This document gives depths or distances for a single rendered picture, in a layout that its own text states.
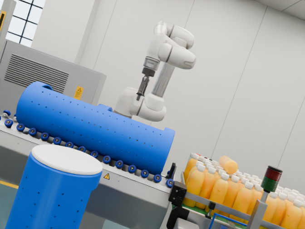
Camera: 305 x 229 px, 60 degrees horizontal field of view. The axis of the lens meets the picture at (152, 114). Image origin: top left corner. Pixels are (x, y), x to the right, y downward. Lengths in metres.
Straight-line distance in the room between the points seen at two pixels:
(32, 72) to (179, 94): 2.25
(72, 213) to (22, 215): 0.17
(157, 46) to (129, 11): 2.98
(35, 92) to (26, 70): 1.66
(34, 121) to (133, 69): 2.89
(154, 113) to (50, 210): 1.25
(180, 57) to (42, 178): 0.96
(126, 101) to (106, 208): 0.84
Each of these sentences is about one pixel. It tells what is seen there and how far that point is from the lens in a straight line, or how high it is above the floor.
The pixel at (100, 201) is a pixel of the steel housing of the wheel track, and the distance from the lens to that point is 1.58.
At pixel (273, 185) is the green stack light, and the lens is 1.27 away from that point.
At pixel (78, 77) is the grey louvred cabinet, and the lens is 3.09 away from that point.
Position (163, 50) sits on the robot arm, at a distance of 1.52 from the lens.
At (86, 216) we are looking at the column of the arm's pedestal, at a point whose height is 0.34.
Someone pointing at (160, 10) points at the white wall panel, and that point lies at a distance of 4.50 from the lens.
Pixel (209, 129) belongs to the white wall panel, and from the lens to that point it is 4.49.
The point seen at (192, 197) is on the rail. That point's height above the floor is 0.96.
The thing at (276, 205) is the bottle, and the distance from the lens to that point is 1.56.
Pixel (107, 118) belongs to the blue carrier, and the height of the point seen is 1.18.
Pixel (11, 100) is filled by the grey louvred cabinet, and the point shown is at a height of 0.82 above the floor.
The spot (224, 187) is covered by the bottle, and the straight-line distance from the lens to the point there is 1.45.
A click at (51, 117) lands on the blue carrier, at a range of 1.54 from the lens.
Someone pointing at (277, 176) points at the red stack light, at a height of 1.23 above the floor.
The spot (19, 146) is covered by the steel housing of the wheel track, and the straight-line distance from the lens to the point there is 1.65.
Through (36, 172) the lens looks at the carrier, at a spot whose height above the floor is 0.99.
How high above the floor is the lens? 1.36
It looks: 3 degrees down
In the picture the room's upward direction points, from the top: 20 degrees clockwise
